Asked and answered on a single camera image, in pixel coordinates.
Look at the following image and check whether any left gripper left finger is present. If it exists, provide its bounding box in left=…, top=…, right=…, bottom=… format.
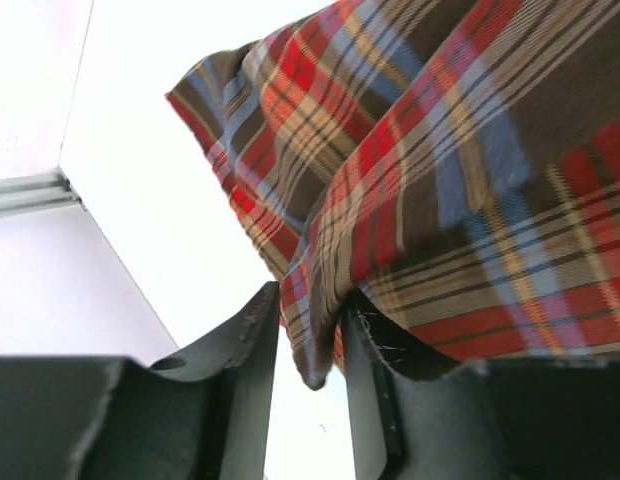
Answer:
left=0, top=282, right=279, bottom=480

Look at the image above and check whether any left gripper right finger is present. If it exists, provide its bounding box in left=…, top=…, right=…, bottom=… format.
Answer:
left=341, top=294, right=620, bottom=480

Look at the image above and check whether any brown red plaid shirt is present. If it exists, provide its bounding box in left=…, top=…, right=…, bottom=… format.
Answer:
left=166, top=1, right=620, bottom=390

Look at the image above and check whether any left aluminium corner post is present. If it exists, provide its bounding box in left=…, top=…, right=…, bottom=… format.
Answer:
left=0, top=168, right=84, bottom=218

